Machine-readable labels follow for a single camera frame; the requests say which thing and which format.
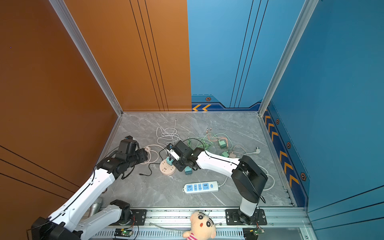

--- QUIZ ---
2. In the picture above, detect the green charger lower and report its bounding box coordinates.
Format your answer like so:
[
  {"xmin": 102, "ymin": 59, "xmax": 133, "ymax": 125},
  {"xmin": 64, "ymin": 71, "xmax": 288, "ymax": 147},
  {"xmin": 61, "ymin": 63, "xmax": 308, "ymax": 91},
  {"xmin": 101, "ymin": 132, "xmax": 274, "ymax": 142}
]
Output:
[{"xmin": 222, "ymin": 151, "xmax": 230, "ymax": 158}]

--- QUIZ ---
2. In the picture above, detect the white tangled cable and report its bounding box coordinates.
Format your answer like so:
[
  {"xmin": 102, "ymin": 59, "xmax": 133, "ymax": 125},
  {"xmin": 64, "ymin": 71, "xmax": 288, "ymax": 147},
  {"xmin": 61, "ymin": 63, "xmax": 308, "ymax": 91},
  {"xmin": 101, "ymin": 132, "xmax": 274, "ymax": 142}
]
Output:
[{"xmin": 155, "ymin": 119, "xmax": 181, "ymax": 148}]

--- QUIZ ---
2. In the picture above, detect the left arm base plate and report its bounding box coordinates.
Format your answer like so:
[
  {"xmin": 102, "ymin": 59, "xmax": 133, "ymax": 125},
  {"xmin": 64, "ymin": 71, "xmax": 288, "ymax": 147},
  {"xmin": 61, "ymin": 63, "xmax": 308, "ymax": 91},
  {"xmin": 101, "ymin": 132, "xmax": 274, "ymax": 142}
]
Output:
[{"xmin": 111, "ymin": 209, "xmax": 147, "ymax": 227}]

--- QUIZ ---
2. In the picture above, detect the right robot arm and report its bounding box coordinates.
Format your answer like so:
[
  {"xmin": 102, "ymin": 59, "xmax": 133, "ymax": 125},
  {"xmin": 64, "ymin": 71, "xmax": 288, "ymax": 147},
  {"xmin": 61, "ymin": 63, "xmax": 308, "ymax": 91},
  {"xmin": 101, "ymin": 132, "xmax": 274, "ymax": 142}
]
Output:
[{"xmin": 165, "ymin": 141, "xmax": 268, "ymax": 225}]

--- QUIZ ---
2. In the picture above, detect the teal charger with black cable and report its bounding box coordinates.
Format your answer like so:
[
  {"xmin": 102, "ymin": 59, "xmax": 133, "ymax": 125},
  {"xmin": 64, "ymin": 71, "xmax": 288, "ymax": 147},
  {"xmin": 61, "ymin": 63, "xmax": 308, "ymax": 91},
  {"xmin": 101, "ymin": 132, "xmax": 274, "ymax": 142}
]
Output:
[{"xmin": 166, "ymin": 157, "xmax": 174, "ymax": 166}]

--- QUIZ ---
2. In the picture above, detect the green charger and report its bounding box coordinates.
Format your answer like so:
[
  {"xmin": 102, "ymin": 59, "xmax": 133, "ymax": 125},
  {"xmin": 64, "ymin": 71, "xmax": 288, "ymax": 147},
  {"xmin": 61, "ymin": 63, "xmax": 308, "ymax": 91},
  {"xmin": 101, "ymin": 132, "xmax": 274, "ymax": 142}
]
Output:
[
  {"xmin": 218, "ymin": 140, "xmax": 228, "ymax": 149},
  {"xmin": 222, "ymin": 151, "xmax": 230, "ymax": 158}
]

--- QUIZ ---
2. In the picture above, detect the plush doll toy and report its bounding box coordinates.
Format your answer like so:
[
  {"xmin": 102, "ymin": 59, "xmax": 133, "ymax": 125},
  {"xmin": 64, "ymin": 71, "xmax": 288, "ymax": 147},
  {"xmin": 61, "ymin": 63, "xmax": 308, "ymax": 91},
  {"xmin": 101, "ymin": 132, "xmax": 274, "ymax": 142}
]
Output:
[{"xmin": 183, "ymin": 212, "xmax": 217, "ymax": 240}]

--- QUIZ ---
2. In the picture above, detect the right circuit board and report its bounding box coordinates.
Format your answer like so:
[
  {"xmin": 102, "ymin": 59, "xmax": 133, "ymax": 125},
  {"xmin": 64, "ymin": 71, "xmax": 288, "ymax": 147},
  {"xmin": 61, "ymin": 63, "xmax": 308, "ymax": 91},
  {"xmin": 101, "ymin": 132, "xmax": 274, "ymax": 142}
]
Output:
[{"xmin": 243, "ymin": 228, "xmax": 265, "ymax": 240}]

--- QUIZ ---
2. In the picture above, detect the circuit board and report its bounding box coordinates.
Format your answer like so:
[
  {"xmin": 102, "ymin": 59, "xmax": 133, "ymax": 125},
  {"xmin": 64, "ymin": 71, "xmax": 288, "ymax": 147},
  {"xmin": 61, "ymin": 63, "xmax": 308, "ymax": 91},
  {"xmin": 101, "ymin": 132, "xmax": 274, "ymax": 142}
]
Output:
[
  {"xmin": 243, "ymin": 228, "xmax": 265, "ymax": 240},
  {"xmin": 114, "ymin": 228, "xmax": 134, "ymax": 238}
]

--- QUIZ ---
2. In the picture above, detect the black usb cable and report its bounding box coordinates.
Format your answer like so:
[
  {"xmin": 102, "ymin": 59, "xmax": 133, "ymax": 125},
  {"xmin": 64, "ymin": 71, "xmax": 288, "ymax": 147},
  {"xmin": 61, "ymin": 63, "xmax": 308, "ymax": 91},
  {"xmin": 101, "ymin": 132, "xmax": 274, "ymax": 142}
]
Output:
[{"xmin": 139, "ymin": 137, "xmax": 208, "ymax": 177}]

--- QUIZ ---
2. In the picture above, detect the white blue power strip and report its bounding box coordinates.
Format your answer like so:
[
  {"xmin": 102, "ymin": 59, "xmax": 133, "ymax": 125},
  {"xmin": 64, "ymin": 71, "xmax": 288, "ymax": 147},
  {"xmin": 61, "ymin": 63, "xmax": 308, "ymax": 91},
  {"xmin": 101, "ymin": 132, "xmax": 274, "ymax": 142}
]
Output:
[{"xmin": 183, "ymin": 181, "xmax": 219, "ymax": 195}]

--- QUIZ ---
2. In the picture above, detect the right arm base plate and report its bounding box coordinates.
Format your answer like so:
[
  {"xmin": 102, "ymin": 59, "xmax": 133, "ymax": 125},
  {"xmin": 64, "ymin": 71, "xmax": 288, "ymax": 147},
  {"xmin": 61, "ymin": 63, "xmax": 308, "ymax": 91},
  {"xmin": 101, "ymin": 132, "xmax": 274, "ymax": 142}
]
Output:
[{"xmin": 225, "ymin": 209, "xmax": 268, "ymax": 226}]

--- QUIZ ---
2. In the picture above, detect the left circuit board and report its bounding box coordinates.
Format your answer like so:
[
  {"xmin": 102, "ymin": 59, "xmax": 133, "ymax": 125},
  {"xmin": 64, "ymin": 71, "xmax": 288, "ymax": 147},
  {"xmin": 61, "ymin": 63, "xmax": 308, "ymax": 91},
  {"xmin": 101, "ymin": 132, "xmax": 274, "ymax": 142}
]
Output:
[{"xmin": 114, "ymin": 228, "xmax": 134, "ymax": 238}]

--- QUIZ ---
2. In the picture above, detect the pink multi-head cable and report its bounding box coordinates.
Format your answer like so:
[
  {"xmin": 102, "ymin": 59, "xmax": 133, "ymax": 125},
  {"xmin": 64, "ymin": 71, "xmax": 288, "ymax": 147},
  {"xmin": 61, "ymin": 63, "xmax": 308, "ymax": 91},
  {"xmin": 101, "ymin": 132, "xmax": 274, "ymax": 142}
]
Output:
[{"xmin": 205, "ymin": 127, "xmax": 238, "ymax": 158}]

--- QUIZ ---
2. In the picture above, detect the metal pole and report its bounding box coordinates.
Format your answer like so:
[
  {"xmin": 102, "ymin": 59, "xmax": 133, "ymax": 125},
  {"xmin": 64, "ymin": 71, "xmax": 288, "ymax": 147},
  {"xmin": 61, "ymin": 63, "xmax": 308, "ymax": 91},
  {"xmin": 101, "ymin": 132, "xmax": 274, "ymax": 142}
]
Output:
[{"xmin": 88, "ymin": 197, "xmax": 103, "ymax": 218}]

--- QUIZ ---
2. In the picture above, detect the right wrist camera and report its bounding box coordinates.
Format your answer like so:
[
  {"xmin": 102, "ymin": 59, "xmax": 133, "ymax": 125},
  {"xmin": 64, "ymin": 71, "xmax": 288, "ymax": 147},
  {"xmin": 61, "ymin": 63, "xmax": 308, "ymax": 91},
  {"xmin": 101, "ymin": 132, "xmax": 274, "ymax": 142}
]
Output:
[{"xmin": 167, "ymin": 149, "xmax": 180, "ymax": 161}]

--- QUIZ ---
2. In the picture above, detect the green tangled cable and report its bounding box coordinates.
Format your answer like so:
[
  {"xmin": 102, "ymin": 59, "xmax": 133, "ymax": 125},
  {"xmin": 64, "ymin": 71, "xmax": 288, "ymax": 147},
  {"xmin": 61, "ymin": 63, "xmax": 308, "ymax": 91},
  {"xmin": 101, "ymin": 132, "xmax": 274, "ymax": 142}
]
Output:
[{"xmin": 188, "ymin": 133, "xmax": 229, "ymax": 151}]

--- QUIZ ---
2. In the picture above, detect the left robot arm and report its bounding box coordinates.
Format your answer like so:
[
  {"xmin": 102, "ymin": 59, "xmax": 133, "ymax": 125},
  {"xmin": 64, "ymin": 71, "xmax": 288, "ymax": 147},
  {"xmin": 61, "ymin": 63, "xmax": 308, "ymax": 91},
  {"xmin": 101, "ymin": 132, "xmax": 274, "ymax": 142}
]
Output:
[{"xmin": 26, "ymin": 136, "xmax": 148, "ymax": 240}]

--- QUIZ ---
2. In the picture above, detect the green charger upper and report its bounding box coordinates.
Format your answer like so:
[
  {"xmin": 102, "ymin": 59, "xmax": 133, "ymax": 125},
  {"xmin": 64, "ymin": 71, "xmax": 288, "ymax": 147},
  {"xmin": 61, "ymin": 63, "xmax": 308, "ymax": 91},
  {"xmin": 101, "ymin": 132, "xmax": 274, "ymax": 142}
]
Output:
[{"xmin": 218, "ymin": 140, "xmax": 228, "ymax": 149}]

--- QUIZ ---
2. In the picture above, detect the round pink power socket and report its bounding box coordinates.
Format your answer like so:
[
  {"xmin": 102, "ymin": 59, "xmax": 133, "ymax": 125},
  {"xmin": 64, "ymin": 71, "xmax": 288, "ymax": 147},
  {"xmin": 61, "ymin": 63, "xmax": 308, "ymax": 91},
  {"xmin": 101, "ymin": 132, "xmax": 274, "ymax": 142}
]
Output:
[{"xmin": 159, "ymin": 160, "xmax": 177, "ymax": 176}]

